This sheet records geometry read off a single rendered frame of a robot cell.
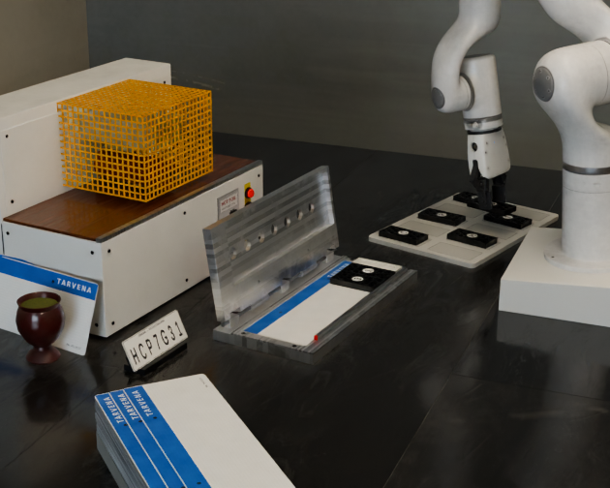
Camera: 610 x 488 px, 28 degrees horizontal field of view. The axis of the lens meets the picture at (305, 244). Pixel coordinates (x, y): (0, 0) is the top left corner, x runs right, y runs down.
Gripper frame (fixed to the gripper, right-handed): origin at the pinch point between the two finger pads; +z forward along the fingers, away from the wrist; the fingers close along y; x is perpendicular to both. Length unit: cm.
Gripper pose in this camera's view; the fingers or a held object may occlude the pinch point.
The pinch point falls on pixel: (492, 198)
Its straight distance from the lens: 272.5
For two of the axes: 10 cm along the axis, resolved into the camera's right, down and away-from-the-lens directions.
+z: 1.5, 9.6, 2.2
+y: 6.5, -2.7, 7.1
